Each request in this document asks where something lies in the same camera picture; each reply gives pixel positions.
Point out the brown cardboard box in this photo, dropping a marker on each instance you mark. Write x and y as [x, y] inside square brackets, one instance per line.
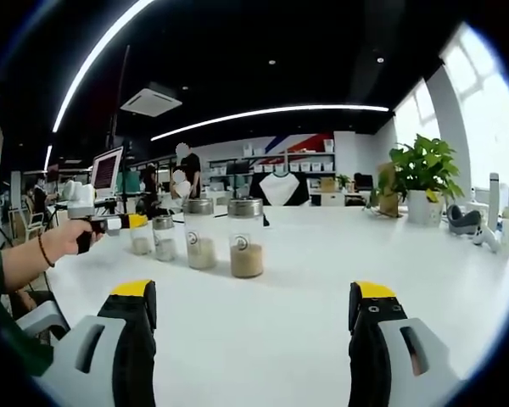
[388, 203]

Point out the small seasoning bottle white powder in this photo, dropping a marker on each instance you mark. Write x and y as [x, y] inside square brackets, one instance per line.
[164, 241]

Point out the shelf of white storage bins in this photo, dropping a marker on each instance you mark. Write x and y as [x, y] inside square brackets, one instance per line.
[305, 166]

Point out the white laptop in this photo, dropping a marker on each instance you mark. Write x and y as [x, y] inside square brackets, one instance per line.
[106, 169]

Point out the tall seasoning bottle pale grains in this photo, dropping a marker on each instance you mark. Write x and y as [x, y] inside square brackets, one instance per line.
[200, 237]

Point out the narrow window with blinds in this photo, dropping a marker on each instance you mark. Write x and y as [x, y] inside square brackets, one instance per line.
[415, 118]

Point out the white tall thermos flask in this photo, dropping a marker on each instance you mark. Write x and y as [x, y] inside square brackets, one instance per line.
[494, 199]

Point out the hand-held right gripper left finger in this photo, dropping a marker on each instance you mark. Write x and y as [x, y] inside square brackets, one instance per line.
[133, 339]

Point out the white office desk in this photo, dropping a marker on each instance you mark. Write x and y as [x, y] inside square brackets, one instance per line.
[326, 199]

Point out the large potted green plant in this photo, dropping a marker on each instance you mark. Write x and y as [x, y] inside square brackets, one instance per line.
[424, 169]

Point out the person's left hand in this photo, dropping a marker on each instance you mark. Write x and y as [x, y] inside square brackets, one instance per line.
[70, 239]

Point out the small potted plant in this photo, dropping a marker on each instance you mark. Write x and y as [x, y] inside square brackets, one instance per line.
[342, 182]

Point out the teal board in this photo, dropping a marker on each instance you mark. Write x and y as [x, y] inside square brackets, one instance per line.
[129, 182]

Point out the white VR controller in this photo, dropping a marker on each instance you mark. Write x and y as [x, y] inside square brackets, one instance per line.
[485, 237]

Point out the black monitor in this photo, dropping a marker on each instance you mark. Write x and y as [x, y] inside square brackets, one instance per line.
[363, 181]

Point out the tall seasoning bottle brown grains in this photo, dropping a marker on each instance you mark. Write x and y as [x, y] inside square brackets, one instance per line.
[246, 241]

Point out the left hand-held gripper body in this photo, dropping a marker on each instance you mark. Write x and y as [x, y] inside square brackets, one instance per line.
[82, 201]

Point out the long ceiling light strip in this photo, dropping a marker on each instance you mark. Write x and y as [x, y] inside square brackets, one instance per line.
[280, 111]
[87, 61]

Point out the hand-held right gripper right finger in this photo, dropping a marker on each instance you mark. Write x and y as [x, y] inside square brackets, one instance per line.
[369, 347]

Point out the wide window with blinds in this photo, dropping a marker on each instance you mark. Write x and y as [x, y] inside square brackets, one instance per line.
[492, 127]

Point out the small seasoning bottle beige powder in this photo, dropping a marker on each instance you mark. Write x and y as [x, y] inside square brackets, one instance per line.
[141, 243]

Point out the ceiling air conditioner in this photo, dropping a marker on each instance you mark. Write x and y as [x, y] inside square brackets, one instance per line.
[150, 103]

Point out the small cardboard box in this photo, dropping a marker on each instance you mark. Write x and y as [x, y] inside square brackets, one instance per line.
[328, 184]

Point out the grey VR headset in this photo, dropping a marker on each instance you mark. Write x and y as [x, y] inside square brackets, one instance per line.
[462, 224]

